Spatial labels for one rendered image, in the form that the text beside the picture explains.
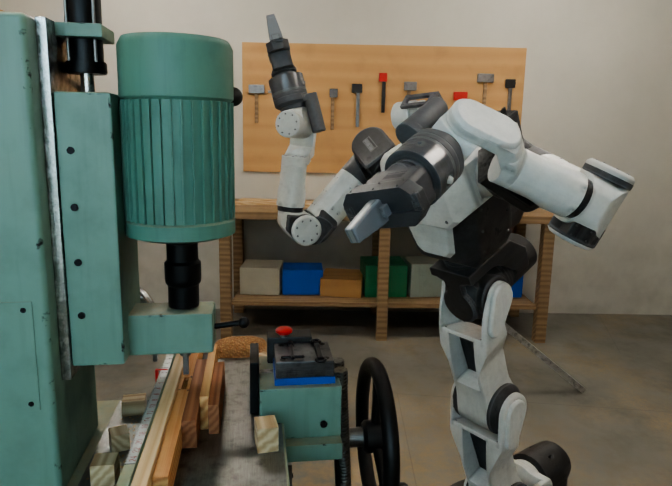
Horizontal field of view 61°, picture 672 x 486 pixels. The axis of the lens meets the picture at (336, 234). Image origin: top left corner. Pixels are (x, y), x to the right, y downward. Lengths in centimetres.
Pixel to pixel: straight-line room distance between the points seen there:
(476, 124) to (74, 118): 57
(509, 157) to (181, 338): 59
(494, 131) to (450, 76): 343
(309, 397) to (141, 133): 49
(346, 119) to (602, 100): 185
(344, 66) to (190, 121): 333
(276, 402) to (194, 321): 19
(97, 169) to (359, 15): 347
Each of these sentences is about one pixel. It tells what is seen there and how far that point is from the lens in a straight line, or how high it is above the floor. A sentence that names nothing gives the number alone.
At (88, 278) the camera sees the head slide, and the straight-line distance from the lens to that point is 95.
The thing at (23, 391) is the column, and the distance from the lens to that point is 99.
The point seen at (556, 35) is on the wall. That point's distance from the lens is 451.
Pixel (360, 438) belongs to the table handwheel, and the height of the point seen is 82.
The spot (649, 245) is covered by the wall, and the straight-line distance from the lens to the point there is 490.
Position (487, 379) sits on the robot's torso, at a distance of 161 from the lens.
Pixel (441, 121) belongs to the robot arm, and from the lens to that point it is 82.
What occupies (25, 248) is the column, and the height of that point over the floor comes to 120.
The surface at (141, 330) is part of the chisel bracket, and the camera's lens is 99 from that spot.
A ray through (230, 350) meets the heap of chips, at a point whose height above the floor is 91.
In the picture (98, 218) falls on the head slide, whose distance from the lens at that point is 92.
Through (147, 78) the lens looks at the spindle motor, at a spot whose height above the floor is 144.
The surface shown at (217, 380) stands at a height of 95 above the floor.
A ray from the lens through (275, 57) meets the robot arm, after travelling 144.
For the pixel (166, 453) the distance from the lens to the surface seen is 85.
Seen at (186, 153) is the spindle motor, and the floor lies 133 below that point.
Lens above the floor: 138
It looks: 11 degrees down
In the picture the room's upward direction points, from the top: 1 degrees clockwise
